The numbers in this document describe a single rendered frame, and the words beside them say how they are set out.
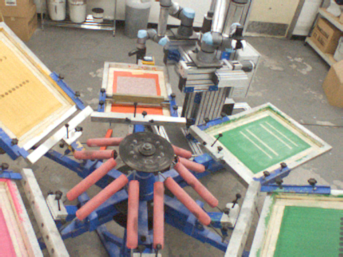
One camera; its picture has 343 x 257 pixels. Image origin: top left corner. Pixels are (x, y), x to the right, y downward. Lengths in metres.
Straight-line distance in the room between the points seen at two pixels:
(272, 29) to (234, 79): 4.18
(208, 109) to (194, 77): 0.63
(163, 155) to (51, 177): 1.80
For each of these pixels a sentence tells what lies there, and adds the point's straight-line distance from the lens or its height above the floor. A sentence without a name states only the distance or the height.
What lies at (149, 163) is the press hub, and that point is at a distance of 1.76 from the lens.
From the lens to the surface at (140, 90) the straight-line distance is 2.88.
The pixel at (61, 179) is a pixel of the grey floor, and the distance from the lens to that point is 3.41.
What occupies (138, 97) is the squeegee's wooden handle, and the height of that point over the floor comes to 1.05.
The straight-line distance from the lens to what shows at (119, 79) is 2.99.
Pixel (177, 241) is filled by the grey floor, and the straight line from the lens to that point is 3.10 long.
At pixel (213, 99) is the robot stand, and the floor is 0.73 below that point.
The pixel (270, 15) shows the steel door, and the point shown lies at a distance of 6.86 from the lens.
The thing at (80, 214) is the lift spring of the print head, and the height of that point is 1.12.
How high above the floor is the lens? 2.58
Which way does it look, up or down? 34 degrees down
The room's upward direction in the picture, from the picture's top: 7 degrees clockwise
